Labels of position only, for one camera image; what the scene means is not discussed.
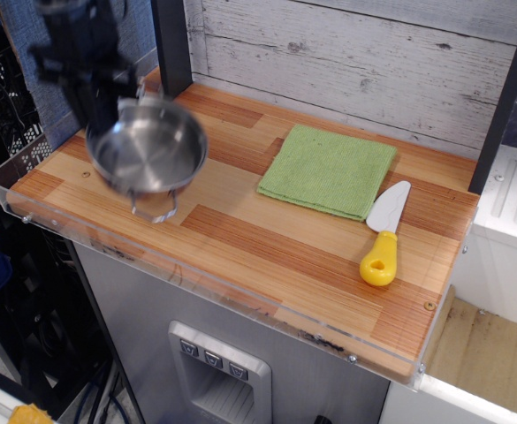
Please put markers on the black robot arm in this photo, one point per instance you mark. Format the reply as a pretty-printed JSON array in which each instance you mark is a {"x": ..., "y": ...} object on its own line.
[{"x": 77, "y": 2}]

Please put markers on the yellow handled toy knife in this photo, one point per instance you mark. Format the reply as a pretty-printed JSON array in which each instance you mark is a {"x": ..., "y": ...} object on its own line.
[{"x": 379, "y": 266}]

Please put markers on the silver toy fridge cabinet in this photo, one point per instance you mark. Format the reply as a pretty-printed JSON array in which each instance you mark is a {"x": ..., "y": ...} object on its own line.
[{"x": 137, "y": 309}]

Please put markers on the black plastic crate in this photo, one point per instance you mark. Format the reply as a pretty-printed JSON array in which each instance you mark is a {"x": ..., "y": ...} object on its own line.
[{"x": 19, "y": 121}]

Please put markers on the clear acrylic edge guard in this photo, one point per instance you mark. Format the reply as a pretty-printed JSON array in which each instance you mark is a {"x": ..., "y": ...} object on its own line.
[{"x": 291, "y": 268}]

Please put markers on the dark right post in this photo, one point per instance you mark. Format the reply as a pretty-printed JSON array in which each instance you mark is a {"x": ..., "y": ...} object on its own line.
[{"x": 496, "y": 131}]

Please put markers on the grey ice dispenser panel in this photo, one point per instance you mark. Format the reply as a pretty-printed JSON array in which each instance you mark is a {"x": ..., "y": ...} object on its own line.
[{"x": 220, "y": 383}]

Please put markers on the dark left post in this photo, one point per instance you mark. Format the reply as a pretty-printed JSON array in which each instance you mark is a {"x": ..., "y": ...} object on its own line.
[{"x": 174, "y": 60}]

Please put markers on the green cloth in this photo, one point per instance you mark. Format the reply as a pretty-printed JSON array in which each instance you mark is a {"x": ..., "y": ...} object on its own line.
[{"x": 328, "y": 172}]

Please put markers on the blue fabric panel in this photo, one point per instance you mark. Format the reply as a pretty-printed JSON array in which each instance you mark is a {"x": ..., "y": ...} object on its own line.
[{"x": 25, "y": 27}]

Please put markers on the white toy sink unit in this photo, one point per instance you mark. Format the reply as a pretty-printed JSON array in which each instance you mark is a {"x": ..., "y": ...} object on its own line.
[{"x": 485, "y": 274}]

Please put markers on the dark post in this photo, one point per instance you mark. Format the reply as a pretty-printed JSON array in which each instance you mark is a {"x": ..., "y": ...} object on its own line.
[
  {"x": 496, "y": 131},
  {"x": 174, "y": 60}
]

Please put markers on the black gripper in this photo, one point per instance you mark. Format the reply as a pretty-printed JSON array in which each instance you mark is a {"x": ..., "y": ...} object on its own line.
[{"x": 83, "y": 51}]

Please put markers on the yellow object at corner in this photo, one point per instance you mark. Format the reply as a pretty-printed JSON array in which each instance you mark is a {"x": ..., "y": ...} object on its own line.
[{"x": 29, "y": 414}]

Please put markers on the stainless steel pot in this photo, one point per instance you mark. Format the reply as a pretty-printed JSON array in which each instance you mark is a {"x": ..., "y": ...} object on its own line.
[{"x": 152, "y": 146}]

